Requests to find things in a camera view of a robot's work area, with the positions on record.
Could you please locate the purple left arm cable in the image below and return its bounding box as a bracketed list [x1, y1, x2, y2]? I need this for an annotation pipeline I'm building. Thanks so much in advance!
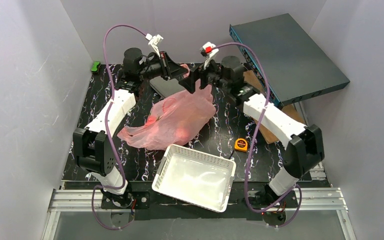
[91, 24, 148, 231]

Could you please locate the brown wooden board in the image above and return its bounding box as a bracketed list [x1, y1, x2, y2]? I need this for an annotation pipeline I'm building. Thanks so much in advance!
[243, 70, 307, 144]

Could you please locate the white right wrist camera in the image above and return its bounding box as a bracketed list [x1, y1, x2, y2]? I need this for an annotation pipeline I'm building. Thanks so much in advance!
[199, 41, 219, 71]

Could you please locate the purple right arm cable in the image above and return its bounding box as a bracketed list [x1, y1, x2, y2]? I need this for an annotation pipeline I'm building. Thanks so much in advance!
[211, 42, 303, 229]

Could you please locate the orange tape measure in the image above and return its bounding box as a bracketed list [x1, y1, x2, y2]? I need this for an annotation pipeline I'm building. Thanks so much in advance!
[234, 138, 249, 153]

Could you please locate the white perforated plastic basket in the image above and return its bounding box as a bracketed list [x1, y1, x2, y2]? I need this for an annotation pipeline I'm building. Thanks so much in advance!
[152, 144, 236, 213]

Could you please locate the aluminium frame rail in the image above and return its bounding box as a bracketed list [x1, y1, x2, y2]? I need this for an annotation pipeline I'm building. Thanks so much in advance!
[42, 187, 356, 240]

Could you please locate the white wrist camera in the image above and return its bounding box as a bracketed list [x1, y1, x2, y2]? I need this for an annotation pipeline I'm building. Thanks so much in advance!
[145, 33, 164, 58]
[199, 41, 219, 71]

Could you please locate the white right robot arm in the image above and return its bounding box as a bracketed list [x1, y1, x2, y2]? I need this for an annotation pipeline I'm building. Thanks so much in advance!
[175, 56, 325, 202]

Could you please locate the dark teal flat box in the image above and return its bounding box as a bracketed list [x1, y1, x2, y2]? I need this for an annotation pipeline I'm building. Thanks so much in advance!
[229, 13, 350, 109]

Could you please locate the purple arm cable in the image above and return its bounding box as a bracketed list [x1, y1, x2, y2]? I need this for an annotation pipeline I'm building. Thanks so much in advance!
[211, 42, 303, 229]
[91, 24, 148, 231]

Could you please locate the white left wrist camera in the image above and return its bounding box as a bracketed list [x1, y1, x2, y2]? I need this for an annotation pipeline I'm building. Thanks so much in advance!
[145, 33, 164, 58]

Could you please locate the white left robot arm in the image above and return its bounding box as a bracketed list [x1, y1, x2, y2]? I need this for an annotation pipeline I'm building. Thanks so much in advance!
[72, 47, 188, 196]

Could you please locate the grey rectangular pad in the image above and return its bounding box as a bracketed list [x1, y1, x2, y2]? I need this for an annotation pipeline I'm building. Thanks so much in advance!
[149, 77, 185, 99]

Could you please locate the green black small object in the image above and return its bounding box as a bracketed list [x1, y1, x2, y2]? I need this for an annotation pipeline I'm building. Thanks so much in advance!
[90, 61, 101, 75]

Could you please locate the pink plastic bag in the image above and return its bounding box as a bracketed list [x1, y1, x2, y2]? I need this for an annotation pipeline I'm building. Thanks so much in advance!
[117, 79, 216, 150]

